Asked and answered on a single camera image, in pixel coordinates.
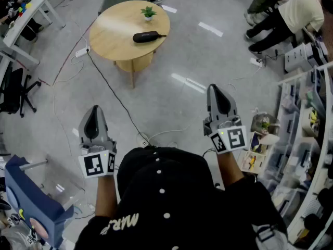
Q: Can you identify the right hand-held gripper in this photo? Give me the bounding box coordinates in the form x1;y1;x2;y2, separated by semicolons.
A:
202;84;248;155

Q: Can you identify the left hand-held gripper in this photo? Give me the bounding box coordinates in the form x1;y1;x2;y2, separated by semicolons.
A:
78;105;117;179

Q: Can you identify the black zippered case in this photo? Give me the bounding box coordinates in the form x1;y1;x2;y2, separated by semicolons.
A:
132;31;167;43

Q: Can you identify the person's left forearm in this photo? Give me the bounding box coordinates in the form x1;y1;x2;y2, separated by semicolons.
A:
95;174;118;218

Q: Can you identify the person's right forearm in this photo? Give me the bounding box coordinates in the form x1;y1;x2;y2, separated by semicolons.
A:
215;149;245;186

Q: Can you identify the glass jar with plant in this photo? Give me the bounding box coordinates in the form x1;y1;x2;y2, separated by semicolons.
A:
251;112;280;136

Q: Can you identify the person's left white shoe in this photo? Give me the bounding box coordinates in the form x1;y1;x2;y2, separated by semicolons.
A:
137;133;151;148

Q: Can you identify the open white cardboard box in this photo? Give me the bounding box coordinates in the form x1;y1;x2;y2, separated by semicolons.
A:
249;131;280;153
237;149;266;173

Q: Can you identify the stack of clear storage bins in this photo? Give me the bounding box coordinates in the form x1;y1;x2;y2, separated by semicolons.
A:
260;82;321;218

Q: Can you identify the black office chair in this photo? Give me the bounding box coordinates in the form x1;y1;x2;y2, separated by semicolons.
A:
0;68;42;118

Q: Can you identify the white drawer cabinet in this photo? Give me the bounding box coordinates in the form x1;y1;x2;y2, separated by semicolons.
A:
284;42;328;74

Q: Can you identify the blue box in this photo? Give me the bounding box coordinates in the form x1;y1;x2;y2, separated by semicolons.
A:
4;154;75;249

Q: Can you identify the round wooden table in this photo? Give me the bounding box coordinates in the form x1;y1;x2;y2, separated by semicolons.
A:
89;0;171;90

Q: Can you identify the person's black buttoned jacket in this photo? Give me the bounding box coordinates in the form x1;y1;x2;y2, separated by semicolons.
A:
74;146;288;250

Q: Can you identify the small potted green plant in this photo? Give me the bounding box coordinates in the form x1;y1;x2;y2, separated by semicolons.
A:
140;6;158;22

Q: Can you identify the white shelf unit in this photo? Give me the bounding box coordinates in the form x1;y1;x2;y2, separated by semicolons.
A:
275;61;333;247

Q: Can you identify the black floor cable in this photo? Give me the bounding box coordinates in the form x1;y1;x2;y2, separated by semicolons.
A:
86;49;151;143

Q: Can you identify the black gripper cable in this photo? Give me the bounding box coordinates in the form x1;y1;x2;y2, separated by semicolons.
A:
202;148;218;159

